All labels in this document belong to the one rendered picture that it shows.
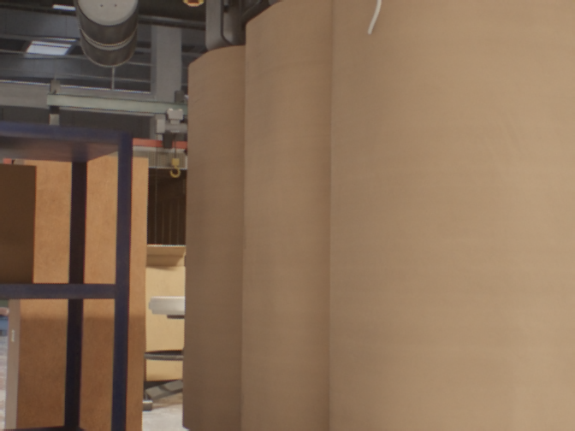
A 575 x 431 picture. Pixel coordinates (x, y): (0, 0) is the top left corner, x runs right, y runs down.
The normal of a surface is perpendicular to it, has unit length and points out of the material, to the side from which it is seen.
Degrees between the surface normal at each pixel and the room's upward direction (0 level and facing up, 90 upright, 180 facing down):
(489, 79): 90
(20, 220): 90
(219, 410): 90
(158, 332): 81
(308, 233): 90
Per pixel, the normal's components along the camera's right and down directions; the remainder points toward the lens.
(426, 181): -0.44, -0.07
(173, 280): 0.36, -0.22
